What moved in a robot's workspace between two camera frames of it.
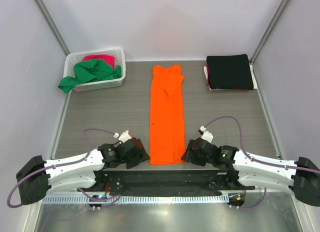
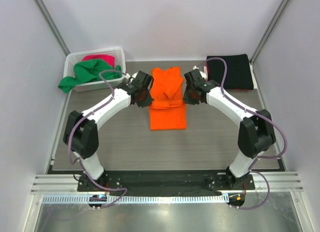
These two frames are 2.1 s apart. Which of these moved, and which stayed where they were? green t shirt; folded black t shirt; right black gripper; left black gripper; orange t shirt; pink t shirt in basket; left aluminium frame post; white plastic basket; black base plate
Moved: orange t shirt; left black gripper; right black gripper
Stayed: black base plate; pink t shirt in basket; green t shirt; left aluminium frame post; white plastic basket; folded black t shirt
